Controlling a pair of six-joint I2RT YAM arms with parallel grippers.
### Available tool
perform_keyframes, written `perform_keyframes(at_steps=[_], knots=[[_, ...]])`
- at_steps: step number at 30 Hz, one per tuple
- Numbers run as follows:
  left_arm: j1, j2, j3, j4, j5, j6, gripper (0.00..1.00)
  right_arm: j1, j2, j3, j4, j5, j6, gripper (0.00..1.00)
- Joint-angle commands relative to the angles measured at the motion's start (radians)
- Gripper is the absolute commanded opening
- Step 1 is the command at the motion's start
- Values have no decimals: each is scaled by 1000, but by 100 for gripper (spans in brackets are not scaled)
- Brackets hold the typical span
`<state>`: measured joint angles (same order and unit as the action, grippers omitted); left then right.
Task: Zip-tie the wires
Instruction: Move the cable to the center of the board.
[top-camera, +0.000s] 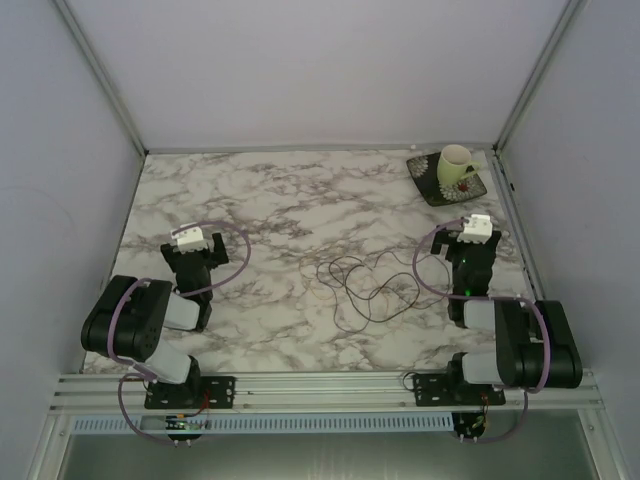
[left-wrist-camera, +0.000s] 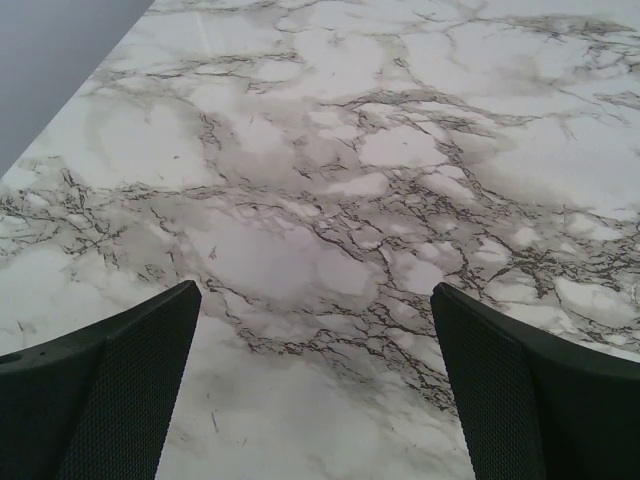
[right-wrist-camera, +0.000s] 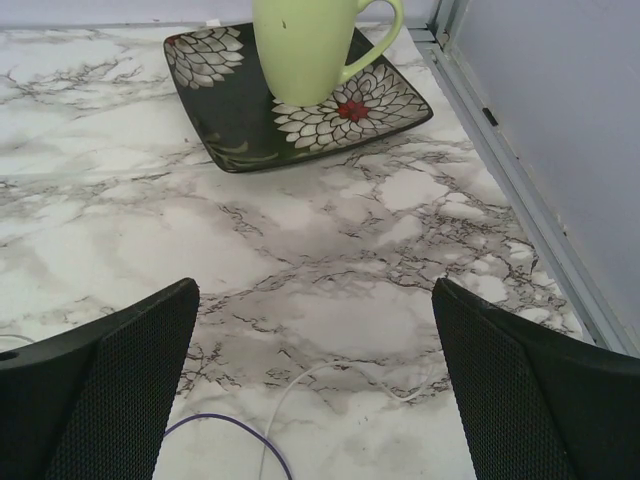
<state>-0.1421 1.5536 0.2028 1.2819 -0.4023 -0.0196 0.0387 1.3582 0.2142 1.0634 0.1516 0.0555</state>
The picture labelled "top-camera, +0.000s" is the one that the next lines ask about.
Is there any dark thin wire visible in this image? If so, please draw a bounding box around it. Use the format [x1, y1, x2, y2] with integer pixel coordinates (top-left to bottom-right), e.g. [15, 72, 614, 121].
[316, 249, 451, 334]

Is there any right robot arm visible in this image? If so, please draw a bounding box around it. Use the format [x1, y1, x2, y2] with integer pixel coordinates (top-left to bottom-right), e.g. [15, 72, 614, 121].
[430, 229, 583, 395]

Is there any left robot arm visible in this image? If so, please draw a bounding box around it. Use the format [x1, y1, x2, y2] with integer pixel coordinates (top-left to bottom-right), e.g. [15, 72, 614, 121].
[80, 233, 229, 406]

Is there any dark floral square plate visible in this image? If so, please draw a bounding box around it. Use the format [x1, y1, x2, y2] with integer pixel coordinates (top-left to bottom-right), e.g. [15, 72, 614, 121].
[406, 152, 487, 207]

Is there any light green mug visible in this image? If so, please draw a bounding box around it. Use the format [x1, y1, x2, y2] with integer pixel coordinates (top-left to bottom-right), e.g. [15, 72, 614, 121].
[437, 144, 480, 186]

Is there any left controller board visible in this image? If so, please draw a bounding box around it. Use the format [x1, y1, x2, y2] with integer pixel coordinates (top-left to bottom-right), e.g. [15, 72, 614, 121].
[165, 414, 209, 447]

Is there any controller board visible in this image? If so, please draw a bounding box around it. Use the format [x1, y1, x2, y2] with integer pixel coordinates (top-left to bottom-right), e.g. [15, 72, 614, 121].
[165, 414, 209, 447]
[452, 411, 487, 443]

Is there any right controller board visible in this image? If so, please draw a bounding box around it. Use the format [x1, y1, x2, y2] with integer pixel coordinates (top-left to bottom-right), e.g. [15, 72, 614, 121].
[452, 411, 487, 443]

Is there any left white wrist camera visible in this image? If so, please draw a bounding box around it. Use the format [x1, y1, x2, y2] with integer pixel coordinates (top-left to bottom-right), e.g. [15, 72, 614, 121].
[171, 224, 208, 254]

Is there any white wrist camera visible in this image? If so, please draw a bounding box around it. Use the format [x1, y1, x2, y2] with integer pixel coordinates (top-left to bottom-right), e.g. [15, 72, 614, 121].
[171, 224, 208, 254]
[457, 214, 493, 244]

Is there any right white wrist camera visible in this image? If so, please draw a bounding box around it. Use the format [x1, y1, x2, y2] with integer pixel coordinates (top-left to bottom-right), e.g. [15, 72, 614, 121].
[457, 214, 493, 244]

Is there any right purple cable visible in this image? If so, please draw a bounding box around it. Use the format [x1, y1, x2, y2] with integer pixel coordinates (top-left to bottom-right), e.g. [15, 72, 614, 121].
[414, 218, 551, 445]

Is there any purple cable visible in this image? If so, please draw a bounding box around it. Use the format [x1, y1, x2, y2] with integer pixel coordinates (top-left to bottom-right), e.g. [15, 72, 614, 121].
[109, 220, 251, 446]
[414, 218, 551, 445]

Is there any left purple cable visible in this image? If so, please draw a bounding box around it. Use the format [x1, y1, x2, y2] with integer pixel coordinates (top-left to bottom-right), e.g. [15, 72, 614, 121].
[109, 220, 251, 446]

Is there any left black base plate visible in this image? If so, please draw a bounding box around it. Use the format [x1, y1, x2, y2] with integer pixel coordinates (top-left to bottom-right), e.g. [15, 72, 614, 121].
[144, 376, 236, 410]

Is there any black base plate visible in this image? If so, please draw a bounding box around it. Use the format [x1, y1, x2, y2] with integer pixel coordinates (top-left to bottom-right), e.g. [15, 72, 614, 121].
[144, 376, 236, 410]
[412, 374, 506, 407]

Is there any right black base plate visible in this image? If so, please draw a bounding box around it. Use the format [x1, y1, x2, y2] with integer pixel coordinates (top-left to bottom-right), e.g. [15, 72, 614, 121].
[412, 374, 506, 407]

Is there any aluminium front rail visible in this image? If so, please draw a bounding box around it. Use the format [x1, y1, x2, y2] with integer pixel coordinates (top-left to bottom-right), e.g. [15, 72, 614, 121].
[49, 367, 604, 413]

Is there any grey slotted cable duct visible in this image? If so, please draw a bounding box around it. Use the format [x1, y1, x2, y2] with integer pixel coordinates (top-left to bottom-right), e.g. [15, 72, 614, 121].
[71, 412, 453, 435]

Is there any left aluminium corner post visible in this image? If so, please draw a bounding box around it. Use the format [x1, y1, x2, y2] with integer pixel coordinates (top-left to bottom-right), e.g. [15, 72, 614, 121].
[51, 0, 148, 159]

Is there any aluminium corner post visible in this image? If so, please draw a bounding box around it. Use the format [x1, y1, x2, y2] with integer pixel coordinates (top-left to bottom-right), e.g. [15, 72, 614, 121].
[493, 0, 588, 156]
[51, 0, 148, 159]

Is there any right aluminium corner post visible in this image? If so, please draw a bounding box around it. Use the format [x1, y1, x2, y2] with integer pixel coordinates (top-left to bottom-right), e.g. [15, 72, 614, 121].
[493, 0, 588, 156]

